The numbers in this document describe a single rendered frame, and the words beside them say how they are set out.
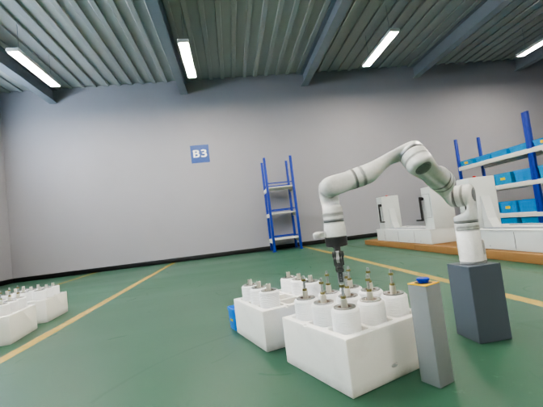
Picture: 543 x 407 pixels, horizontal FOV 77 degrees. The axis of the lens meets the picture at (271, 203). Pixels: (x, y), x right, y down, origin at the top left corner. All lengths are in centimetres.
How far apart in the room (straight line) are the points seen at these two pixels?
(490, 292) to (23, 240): 827
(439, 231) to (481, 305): 318
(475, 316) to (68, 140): 806
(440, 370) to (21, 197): 834
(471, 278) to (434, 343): 43
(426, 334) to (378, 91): 802
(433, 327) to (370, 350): 21
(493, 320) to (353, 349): 68
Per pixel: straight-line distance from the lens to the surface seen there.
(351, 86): 879
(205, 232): 764
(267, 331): 163
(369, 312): 128
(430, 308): 121
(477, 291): 161
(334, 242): 117
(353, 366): 120
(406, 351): 136
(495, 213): 429
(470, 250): 162
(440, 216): 478
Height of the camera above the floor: 56
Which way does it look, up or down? 4 degrees up
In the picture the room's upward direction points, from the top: 7 degrees counter-clockwise
